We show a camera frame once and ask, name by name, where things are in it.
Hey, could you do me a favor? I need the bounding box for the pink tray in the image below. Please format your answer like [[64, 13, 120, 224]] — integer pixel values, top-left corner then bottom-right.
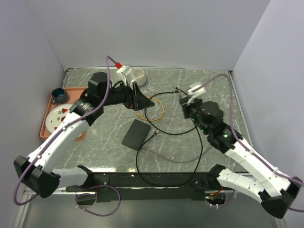
[[40, 87, 86, 141]]

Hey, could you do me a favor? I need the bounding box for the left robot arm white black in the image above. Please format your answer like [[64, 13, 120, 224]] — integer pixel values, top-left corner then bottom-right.
[[13, 72, 154, 198]]

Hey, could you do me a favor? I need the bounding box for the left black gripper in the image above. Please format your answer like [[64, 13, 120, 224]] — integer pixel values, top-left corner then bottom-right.
[[101, 80, 154, 111]]

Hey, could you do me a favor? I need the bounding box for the white watermelon pattern plate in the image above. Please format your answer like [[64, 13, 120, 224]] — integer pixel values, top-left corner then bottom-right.
[[45, 104, 72, 133]]

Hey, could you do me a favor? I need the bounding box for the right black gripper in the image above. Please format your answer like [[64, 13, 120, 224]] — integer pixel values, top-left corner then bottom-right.
[[180, 95, 210, 135]]

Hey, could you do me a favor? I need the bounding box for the white ceramic mug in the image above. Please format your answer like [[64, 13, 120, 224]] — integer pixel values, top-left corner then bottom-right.
[[131, 68, 146, 86]]

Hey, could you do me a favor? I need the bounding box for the yellow ethernet cable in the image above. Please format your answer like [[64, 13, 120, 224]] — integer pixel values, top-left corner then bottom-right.
[[136, 96, 165, 122]]

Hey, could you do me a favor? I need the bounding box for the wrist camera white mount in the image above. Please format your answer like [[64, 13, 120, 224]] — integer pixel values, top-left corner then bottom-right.
[[115, 62, 133, 86], [186, 82, 206, 105]]

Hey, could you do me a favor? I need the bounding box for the dark blue cup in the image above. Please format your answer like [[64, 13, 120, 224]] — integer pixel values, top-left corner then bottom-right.
[[51, 88, 69, 105]]

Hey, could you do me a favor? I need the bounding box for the black network switch box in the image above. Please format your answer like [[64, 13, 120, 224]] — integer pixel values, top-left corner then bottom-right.
[[122, 119, 151, 151]]

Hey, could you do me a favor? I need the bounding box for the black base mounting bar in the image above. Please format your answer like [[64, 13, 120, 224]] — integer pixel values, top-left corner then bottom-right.
[[66, 172, 230, 202]]

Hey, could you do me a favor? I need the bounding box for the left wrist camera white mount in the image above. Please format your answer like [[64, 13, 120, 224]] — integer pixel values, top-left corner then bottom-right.
[[115, 62, 133, 86]]

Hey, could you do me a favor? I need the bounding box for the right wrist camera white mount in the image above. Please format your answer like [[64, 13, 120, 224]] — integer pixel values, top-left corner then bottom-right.
[[186, 82, 206, 105]]

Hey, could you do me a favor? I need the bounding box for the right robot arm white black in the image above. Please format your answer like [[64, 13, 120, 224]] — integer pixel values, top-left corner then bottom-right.
[[179, 96, 304, 219]]

